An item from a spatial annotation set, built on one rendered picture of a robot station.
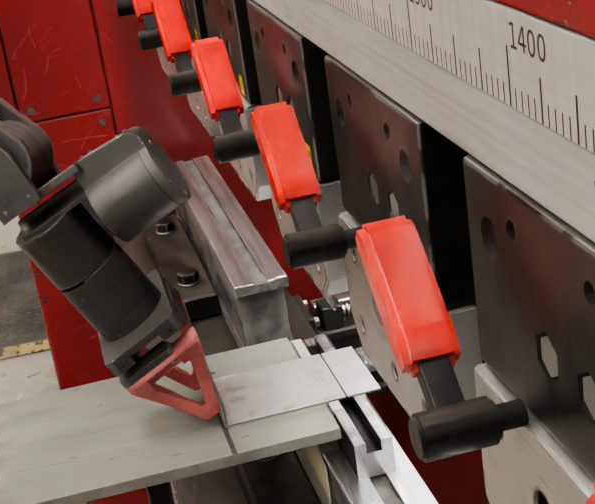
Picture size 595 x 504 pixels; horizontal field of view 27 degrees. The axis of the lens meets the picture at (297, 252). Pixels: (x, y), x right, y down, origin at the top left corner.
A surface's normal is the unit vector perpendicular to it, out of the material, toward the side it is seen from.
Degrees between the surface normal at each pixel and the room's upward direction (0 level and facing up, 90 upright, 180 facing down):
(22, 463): 0
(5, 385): 0
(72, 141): 90
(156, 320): 28
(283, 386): 0
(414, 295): 39
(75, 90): 90
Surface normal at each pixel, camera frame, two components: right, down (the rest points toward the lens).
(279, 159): 0.04, -0.51
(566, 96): -0.96, 0.22
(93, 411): -0.14, -0.92
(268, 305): 0.24, 0.33
